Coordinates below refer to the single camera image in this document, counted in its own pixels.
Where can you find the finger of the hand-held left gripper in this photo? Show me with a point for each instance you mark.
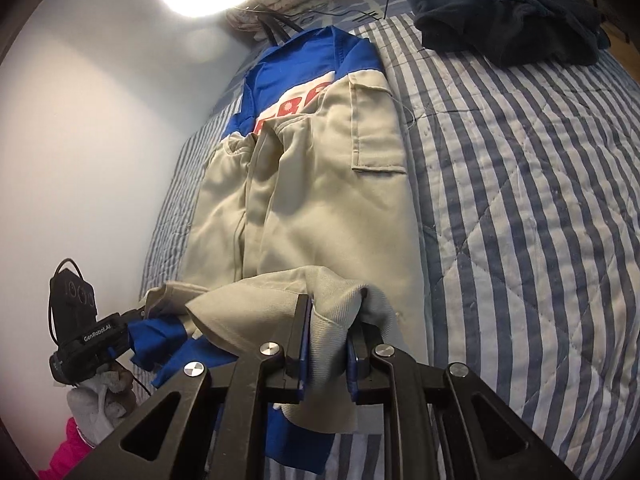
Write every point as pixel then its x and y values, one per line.
pixel 132 316

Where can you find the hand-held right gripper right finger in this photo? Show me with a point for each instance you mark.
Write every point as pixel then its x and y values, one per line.
pixel 354 375

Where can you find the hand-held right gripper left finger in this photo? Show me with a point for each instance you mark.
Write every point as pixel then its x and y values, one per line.
pixel 304 350

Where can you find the beige and blue jacket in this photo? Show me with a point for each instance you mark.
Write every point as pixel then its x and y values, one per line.
pixel 310 200

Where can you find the person's left forearm pink sleeve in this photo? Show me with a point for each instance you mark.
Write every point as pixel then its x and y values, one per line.
pixel 67 452

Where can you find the person's left hand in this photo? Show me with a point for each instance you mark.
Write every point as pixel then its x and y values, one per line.
pixel 100 400

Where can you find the blue white striped quilt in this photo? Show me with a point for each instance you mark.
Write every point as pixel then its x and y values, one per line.
pixel 525 210

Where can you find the black light stand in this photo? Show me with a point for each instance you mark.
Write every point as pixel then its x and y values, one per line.
pixel 275 25

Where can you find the dark navy garment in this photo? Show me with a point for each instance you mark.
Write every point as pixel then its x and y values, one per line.
pixel 505 10

